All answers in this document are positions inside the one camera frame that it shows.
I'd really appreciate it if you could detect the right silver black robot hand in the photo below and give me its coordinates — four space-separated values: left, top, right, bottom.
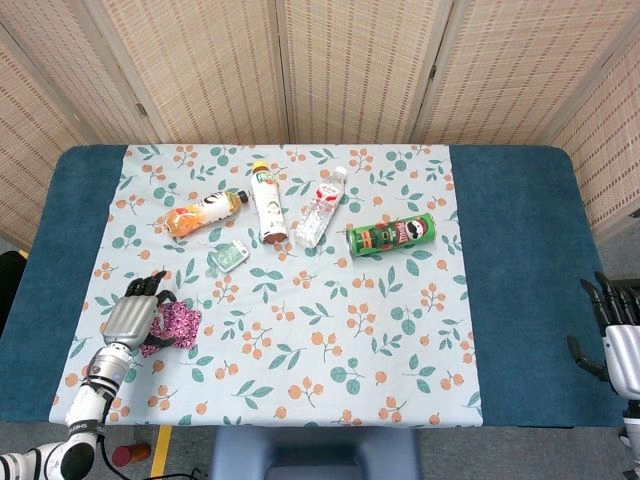
566 271 640 396

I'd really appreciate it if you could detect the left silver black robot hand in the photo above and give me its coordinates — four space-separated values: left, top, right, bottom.
102 269 184 351

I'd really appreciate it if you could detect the pink patterned packet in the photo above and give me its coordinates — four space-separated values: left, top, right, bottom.
139 299 203 357

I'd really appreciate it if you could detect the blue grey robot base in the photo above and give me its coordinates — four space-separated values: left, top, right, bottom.
209 426 422 480

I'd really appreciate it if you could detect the green chewing gum box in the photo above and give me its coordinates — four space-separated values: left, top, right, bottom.
207 239 250 275

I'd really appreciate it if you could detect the black chair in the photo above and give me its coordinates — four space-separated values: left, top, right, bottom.
0 251 29 336

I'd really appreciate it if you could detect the orange juice bottle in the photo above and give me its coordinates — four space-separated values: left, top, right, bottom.
164 189 250 239

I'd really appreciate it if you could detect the yellow floor tape strip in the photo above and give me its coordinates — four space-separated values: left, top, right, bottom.
149 425 173 479

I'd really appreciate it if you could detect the red cylinder can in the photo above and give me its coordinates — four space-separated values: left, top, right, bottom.
111 442 152 468

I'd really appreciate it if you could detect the blue table cover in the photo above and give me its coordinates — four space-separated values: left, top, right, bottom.
0 144 624 430

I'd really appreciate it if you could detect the white label yellow cap bottle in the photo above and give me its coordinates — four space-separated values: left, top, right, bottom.
249 160 290 246

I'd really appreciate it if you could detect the floral fruit print tablecloth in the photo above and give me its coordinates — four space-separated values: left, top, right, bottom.
48 143 485 428

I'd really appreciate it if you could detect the clear water bottle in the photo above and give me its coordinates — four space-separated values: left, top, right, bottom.
293 166 348 250

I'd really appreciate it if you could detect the green Pringles can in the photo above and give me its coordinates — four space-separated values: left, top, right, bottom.
345 212 437 259

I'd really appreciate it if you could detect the woven bamboo folding screen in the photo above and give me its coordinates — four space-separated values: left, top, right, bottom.
0 0 640 250

